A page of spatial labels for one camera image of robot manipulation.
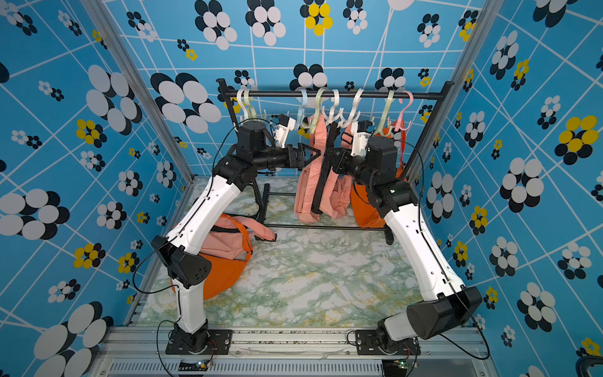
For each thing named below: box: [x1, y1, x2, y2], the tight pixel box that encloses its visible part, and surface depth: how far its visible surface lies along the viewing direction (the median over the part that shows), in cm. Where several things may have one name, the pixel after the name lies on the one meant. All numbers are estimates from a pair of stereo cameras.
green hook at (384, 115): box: [372, 89, 395, 138], surface depth 65 cm
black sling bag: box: [310, 120, 340, 215], surface depth 84 cm
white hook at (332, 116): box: [321, 88, 342, 127], surface depth 72 cm
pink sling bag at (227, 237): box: [200, 215, 278, 260], surface depth 93 cm
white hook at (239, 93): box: [237, 88, 249, 119], surface depth 65 cm
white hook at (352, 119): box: [338, 87, 365, 129], surface depth 71 cm
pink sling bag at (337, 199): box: [320, 167, 354, 220], surface depth 92 cm
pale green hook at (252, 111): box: [243, 88, 258, 120], surface depth 66 cm
